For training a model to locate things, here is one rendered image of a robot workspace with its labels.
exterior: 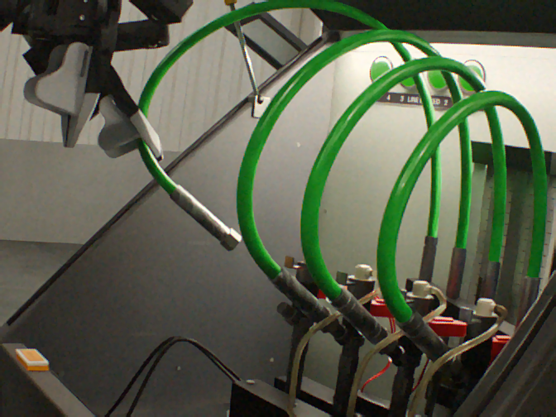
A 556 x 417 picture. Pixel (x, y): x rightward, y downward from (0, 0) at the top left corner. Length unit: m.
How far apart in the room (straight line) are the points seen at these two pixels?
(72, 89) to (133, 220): 0.44
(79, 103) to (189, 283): 0.53
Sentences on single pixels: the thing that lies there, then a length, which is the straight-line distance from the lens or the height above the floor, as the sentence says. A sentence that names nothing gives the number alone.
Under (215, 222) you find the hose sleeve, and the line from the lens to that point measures 0.85.
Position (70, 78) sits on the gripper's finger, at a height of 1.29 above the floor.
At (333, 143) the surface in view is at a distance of 0.59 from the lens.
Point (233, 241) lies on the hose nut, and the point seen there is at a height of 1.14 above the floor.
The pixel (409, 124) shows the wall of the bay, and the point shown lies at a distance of 1.09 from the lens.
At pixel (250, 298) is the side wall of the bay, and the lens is 1.17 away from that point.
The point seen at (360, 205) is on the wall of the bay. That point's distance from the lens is 1.15.
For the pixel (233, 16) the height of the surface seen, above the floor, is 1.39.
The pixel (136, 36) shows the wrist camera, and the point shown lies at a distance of 0.86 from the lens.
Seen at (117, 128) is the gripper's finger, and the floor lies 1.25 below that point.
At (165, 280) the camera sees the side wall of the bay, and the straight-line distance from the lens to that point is 1.08.
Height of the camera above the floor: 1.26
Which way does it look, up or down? 5 degrees down
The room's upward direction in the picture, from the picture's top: 7 degrees clockwise
